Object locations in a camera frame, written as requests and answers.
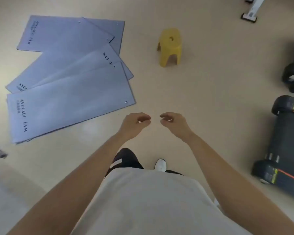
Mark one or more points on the person's right forearm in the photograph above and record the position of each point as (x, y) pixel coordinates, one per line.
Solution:
(223, 176)

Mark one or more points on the person's right hand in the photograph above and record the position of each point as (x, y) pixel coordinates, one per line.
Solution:
(177, 124)

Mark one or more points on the black walking treadmill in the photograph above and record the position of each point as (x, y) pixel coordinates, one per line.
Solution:
(284, 144)

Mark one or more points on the black trousers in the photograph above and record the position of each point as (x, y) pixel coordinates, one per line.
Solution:
(126, 159)

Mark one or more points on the white t-shirt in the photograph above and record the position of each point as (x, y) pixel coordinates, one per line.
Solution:
(149, 205)

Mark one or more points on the person's right white sneaker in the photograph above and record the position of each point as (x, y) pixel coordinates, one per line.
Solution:
(160, 165)

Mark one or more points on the yellow plastic stool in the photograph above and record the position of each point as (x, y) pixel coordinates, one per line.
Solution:
(170, 46)

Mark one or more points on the person's left forearm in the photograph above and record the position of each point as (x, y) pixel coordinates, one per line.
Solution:
(88, 173)

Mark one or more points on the person's left hand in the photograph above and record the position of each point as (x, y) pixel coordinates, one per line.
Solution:
(131, 124)

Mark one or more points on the grey yoga mat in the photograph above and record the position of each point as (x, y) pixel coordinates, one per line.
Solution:
(71, 102)
(39, 34)
(98, 60)
(63, 51)

